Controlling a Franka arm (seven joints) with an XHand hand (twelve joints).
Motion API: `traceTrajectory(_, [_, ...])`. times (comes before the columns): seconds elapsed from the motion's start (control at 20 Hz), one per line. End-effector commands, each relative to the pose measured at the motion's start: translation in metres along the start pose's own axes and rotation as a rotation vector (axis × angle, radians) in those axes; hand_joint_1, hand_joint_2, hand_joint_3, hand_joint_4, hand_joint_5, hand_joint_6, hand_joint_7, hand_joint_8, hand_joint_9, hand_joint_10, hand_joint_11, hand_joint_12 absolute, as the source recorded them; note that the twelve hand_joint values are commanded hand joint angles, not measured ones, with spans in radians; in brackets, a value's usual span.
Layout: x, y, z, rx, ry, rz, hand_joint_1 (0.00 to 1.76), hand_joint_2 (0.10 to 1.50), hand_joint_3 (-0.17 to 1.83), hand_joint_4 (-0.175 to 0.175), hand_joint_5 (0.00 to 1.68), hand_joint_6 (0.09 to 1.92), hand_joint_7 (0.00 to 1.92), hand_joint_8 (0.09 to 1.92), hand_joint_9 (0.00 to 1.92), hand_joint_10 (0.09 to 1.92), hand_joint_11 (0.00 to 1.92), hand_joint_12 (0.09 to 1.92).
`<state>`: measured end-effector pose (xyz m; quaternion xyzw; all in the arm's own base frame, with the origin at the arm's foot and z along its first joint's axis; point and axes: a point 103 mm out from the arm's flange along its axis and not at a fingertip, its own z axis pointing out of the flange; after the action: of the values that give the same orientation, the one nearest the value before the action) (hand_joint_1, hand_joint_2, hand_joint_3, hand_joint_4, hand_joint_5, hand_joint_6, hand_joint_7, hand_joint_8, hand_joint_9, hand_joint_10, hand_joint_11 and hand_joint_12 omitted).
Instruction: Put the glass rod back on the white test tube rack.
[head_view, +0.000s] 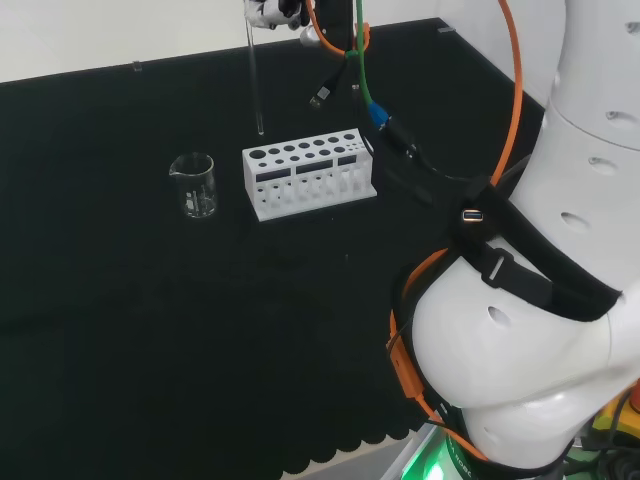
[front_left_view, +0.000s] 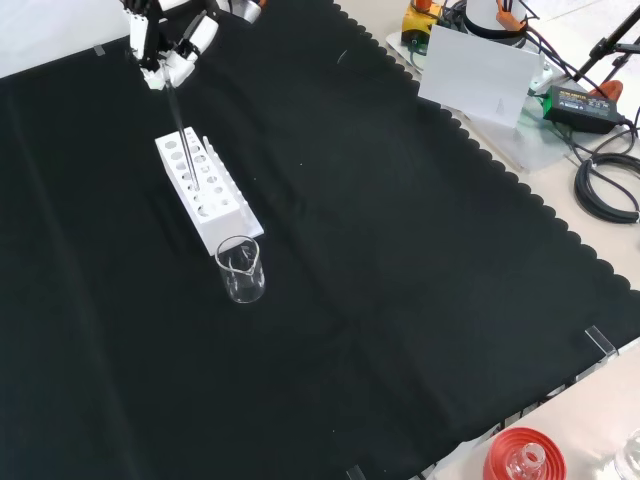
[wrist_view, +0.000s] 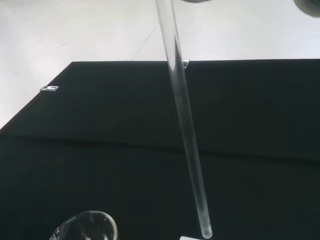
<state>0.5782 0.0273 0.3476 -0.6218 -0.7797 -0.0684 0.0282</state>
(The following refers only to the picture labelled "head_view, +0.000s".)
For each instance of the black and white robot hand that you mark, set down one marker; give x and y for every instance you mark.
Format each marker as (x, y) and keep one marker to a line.
(270, 12)

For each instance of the clear glass rod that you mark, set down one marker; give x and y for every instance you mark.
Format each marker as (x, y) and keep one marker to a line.
(255, 75)

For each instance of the white test tube rack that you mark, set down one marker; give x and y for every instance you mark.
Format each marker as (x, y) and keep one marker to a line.
(280, 192)

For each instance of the clear glass beaker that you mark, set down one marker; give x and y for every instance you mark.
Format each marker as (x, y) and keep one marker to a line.
(195, 200)

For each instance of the black USB socket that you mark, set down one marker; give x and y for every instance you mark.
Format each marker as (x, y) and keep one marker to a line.
(472, 216)

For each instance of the black bench cloth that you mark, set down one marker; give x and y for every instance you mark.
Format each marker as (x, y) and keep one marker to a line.
(125, 300)

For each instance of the yellow stop button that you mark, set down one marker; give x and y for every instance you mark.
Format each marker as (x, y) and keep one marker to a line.
(617, 407)

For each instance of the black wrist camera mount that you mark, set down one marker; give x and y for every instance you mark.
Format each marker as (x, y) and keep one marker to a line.
(337, 22)

